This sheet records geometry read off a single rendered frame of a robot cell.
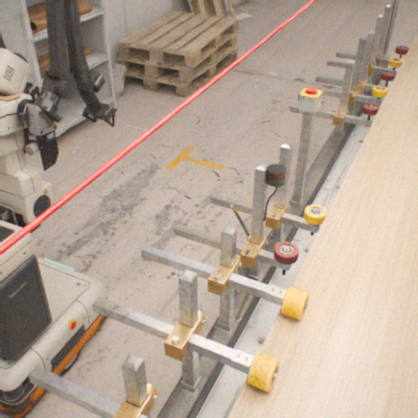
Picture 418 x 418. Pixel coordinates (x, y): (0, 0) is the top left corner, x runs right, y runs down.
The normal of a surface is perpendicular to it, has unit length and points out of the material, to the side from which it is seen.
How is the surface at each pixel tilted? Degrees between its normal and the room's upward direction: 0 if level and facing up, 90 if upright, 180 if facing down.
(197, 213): 0
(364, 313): 0
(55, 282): 0
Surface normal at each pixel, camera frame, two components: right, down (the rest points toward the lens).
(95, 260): 0.00, -0.82
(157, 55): -0.38, 0.54
